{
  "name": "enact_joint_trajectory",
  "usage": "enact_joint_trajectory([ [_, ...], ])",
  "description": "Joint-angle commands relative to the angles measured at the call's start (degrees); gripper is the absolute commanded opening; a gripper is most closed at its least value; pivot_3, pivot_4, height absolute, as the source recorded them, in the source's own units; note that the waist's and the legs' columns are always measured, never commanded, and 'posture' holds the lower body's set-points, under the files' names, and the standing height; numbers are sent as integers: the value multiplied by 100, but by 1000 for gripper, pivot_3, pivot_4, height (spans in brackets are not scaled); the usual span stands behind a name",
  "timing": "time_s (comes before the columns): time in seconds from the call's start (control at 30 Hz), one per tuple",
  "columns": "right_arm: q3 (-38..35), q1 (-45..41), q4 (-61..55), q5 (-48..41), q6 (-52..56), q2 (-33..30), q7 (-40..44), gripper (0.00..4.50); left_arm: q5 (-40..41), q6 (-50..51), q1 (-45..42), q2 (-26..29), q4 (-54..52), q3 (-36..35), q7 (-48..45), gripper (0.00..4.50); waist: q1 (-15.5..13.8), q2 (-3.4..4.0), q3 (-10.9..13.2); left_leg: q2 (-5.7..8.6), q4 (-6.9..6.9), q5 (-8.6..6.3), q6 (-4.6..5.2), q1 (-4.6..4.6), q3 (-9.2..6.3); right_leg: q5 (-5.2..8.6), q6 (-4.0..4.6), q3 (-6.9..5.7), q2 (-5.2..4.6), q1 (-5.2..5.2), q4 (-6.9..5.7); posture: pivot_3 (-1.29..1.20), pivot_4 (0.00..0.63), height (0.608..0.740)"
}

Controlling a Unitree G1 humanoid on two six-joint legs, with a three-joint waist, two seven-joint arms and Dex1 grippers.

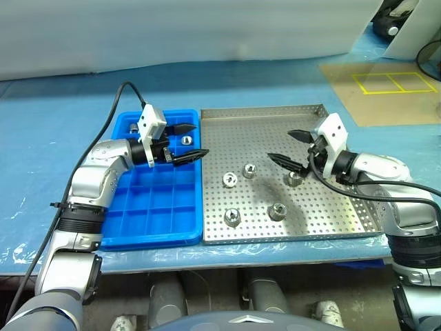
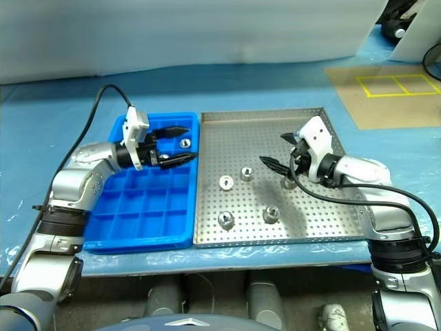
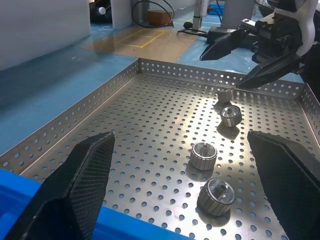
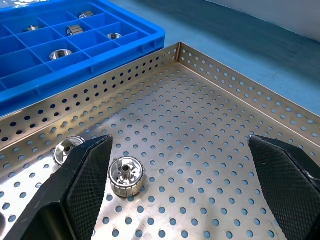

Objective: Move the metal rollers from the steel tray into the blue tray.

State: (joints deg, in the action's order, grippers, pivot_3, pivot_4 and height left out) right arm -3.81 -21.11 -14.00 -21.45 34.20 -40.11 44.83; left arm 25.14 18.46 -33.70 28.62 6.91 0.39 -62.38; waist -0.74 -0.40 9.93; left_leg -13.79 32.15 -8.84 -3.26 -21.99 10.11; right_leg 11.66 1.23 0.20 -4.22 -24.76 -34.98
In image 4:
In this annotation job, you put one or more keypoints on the perforated metal tray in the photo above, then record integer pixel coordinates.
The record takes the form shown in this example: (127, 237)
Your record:
(175, 120)

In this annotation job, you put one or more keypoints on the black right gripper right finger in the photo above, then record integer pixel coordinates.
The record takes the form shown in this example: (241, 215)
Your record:
(287, 185)

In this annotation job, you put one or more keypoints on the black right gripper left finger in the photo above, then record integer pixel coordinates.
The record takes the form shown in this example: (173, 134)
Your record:
(62, 200)

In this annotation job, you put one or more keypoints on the blue compartment tray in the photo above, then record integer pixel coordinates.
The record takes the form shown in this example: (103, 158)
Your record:
(140, 46)

